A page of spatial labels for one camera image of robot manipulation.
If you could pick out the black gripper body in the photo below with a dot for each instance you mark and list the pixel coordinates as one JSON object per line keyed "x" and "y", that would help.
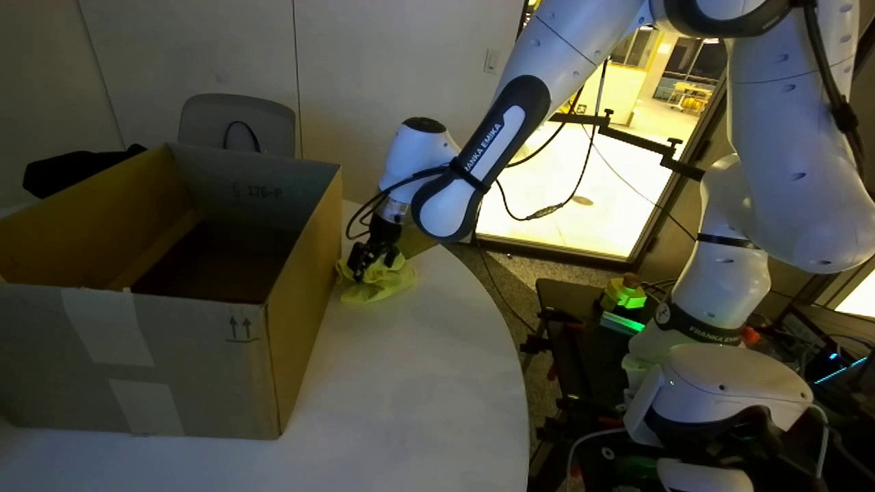
{"x": 385, "y": 238}

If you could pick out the yellow towel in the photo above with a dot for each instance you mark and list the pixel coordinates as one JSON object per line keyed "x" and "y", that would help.
{"x": 385, "y": 290}

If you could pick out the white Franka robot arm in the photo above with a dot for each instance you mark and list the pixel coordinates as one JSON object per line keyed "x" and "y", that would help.
{"x": 783, "y": 137}

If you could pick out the brown cardboard box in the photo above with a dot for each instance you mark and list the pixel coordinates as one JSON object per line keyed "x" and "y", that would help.
{"x": 301, "y": 301}

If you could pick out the green lit control box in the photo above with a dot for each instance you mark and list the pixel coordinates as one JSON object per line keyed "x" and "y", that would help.
{"x": 625, "y": 310}

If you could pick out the grey chair backrest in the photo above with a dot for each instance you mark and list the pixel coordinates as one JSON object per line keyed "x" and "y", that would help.
{"x": 206, "y": 124}

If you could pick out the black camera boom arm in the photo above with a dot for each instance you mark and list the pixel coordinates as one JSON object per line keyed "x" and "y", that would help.
{"x": 637, "y": 141}

